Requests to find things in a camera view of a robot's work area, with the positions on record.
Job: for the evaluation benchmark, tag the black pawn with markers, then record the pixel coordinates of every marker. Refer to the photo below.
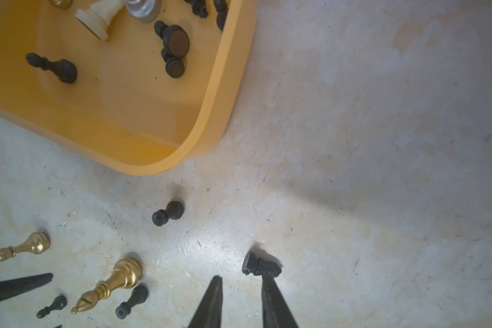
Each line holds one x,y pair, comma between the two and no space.
198,8
63,69
174,66
174,37
59,303
173,211
221,7
138,296

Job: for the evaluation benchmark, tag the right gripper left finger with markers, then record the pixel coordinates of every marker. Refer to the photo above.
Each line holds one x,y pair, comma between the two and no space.
209,311

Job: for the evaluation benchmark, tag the silver chess piece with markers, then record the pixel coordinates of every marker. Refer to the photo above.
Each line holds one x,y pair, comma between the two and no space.
144,11

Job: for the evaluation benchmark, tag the yellow plastic storage box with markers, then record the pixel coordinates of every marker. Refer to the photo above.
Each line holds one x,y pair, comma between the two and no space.
124,110

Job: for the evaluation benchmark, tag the cream knight chess piece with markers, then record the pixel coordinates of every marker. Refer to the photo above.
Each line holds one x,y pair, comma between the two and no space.
97,18

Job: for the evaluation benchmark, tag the gold bishop chess piece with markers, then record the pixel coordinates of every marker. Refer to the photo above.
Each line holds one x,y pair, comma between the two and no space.
61,4

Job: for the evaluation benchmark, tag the black knight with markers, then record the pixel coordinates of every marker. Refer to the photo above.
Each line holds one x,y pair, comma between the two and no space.
260,267

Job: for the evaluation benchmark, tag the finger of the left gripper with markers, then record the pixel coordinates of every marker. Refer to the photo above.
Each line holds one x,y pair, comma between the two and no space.
16,287

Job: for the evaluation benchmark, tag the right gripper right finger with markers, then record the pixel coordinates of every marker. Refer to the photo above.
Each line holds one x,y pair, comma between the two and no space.
275,311

